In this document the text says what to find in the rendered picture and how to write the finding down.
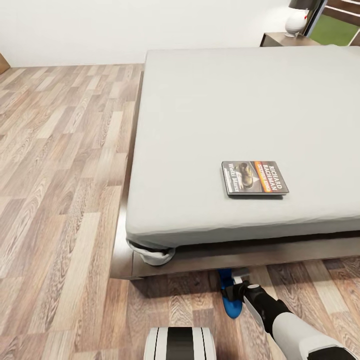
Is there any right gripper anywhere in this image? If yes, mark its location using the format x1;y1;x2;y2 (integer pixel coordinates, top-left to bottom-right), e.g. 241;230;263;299
220;280;250;302

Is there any hardback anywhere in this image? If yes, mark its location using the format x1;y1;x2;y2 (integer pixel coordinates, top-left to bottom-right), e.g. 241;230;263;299
221;161;290;196

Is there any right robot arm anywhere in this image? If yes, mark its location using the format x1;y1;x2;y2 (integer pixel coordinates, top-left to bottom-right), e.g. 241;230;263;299
220;267;360;360

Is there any sandal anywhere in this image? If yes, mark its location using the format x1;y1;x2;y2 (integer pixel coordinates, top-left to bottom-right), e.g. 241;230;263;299
218;268;243;319

